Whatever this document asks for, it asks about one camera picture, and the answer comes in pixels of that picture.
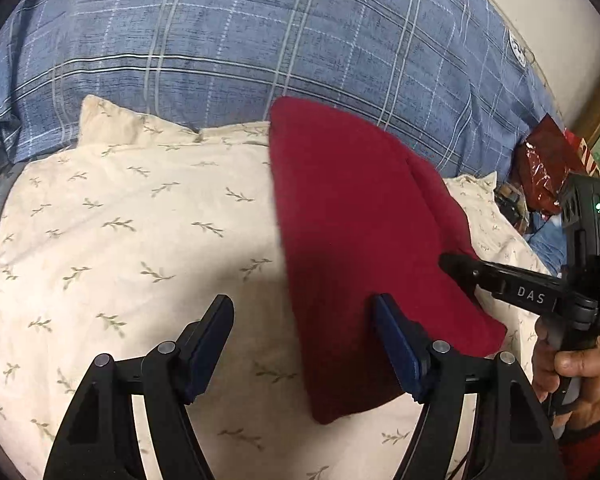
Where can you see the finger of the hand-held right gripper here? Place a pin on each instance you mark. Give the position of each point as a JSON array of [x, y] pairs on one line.
[[500, 282]]

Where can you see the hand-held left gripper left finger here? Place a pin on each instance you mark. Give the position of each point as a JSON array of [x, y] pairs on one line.
[[207, 345]]

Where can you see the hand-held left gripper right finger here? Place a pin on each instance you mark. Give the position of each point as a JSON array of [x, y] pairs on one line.
[[397, 345]]

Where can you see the dark red sweater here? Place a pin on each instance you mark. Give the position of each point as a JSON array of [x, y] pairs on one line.
[[360, 240]]

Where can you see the person's right forearm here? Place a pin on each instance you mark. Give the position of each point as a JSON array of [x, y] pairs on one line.
[[592, 452]]

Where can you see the person's right hand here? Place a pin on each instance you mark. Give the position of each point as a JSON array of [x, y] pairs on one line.
[[587, 385]]

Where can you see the light blue cloth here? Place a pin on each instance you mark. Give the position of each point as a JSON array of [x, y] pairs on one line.
[[547, 245]]

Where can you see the red plastic bag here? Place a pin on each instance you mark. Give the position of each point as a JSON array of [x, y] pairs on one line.
[[547, 170]]

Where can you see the cream leaf-print pillow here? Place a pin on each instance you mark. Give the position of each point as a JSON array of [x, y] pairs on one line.
[[130, 270]]

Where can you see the blue plaid quilt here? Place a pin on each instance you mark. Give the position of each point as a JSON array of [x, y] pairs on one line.
[[260, 45]]

